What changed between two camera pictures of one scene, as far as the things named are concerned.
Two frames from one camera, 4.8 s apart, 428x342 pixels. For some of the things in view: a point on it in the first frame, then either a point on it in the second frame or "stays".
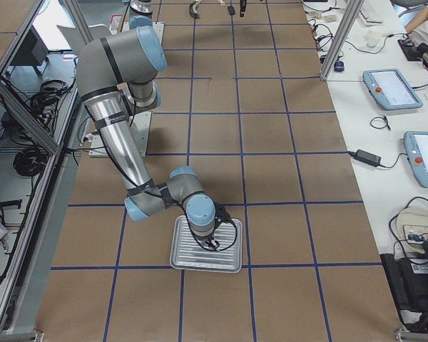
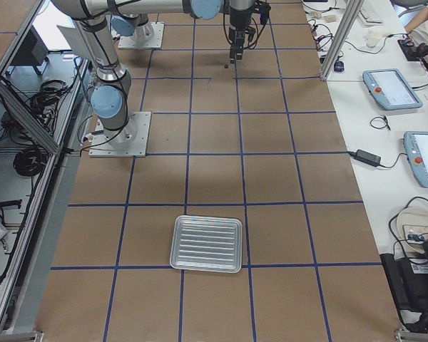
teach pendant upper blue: x=390 y=90 stays
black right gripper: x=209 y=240 -> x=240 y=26
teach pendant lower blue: x=424 y=152 stays
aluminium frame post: x=350 y=16 stays
